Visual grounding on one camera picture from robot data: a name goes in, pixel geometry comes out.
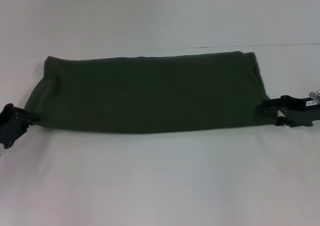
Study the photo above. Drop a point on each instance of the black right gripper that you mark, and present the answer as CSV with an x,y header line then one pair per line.
x,y
300,110

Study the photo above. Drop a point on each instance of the dark green shirt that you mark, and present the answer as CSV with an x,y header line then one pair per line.
x,y
150,95

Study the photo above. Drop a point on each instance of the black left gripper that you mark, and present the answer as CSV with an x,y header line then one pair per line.
x,y
12,125

